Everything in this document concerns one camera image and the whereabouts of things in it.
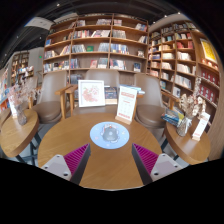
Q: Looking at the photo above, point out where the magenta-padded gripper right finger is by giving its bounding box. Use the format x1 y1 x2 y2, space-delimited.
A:
131 143 184 186

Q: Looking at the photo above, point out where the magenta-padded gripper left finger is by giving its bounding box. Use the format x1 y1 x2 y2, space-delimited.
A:
41 143 92 186

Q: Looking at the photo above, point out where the grey computer mouse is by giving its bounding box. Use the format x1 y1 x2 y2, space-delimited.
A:
100 124 120 144

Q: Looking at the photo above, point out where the round light blue mouse pad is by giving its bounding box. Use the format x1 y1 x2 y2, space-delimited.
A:
89 121 130 150

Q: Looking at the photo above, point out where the round wooden side table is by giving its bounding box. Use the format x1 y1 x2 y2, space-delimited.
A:
163 121 212 166
0 109 40 164

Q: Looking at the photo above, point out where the glass vase with beige flowers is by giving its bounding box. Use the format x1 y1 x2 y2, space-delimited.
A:
175 77 207 138

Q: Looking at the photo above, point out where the stack of magazines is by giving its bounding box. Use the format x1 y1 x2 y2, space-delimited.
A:
161 106 185 127

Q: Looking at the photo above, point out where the white and red sign card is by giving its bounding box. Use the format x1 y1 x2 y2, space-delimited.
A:
114 85 139 126

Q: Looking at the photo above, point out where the small white sign card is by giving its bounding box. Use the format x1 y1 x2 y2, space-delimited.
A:
191 112 212 142
8 96 18 119

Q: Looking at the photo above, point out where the white framed floral picture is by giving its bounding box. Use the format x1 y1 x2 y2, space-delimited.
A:
77 79 107 108

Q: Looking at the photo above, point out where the glass vase with pink flowers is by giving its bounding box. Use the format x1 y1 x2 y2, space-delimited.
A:
6 66 39 127

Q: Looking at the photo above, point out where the flat light blue book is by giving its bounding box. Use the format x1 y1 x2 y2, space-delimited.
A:
128 84 146 95

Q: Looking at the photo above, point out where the dark cover book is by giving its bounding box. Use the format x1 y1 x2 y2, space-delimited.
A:
104 86 119 105

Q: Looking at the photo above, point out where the curved wooden bookshelf unit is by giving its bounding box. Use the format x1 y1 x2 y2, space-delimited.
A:
146 20 224 111

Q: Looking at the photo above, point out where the small distant wooden bookshelf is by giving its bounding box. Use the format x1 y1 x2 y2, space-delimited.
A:
10 50 30 84

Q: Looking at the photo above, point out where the wide wooden bookshelf unit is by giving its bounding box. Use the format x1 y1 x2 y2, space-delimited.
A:
42 13 150 84

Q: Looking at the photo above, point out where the white hanging ceiling sign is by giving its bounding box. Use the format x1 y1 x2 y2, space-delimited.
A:
23 16 56 31

